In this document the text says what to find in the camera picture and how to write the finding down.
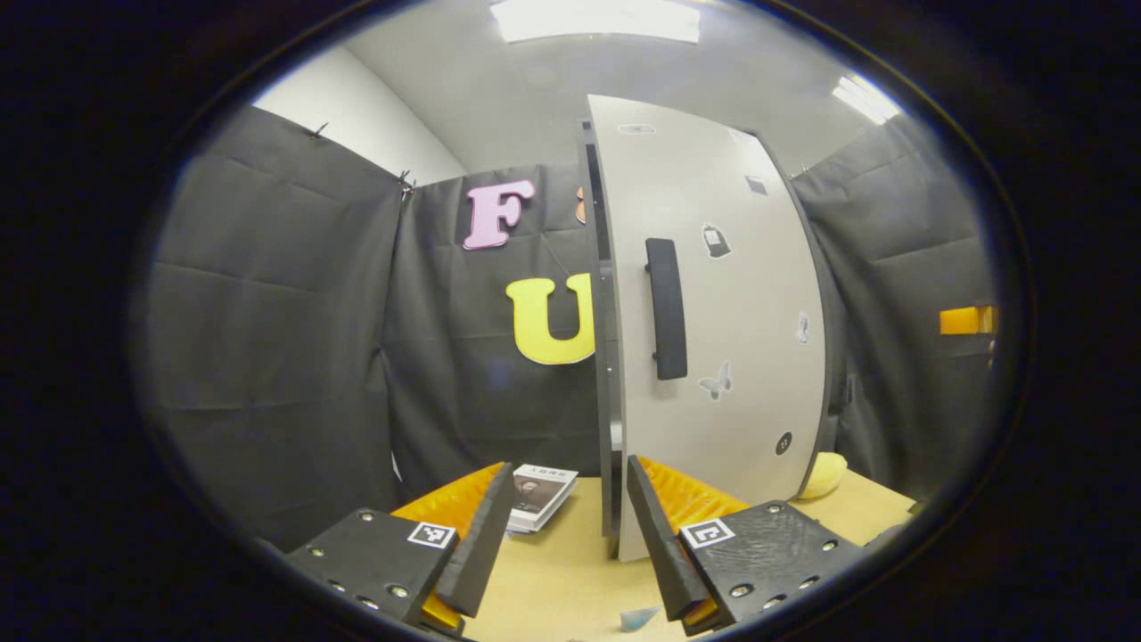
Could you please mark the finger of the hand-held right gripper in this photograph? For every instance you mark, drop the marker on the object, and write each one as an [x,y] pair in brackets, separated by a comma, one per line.
[967,319]

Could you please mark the dark grey cabinet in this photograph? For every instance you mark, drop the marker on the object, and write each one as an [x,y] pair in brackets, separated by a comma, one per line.
[606,357]

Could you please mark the small ceiling light panel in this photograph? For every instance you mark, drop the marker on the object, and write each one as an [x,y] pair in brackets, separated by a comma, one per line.
[865,98]

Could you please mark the black backdrop cloth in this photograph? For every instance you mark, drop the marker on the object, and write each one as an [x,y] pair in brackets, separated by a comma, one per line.
[267,312]

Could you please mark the white and blue tube bottle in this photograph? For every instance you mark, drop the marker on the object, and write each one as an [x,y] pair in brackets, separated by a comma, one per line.
[640,617]

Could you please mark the white book with dark photo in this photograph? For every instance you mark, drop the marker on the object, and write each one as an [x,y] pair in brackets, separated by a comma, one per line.
[539,495]

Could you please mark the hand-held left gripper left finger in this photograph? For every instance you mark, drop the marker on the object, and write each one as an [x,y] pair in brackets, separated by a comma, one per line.
[486,535]

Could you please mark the yellow lumpy object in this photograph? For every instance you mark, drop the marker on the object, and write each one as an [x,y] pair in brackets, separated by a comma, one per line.
[824,473]

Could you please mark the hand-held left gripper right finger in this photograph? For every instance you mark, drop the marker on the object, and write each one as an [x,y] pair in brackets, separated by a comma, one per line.
[660,544]

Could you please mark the grey cabinet door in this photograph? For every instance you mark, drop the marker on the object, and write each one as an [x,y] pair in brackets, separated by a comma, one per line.
[740,312]

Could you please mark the large ceiling light panel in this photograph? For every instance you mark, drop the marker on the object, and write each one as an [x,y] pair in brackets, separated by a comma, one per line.
[595,20]

